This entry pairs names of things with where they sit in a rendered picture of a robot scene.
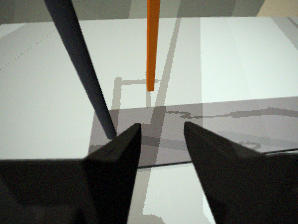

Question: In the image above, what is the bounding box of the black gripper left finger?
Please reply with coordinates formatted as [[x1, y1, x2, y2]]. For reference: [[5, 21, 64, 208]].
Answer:
[[0, 123, 142, 224]]

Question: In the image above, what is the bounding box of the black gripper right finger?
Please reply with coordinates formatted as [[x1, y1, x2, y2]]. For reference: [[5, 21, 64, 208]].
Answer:
[[184, 121, 298, 224]]

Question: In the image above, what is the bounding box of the orange handle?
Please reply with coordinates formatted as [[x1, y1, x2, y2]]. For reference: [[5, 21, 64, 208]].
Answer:
[[146, 0, 160, 91]]

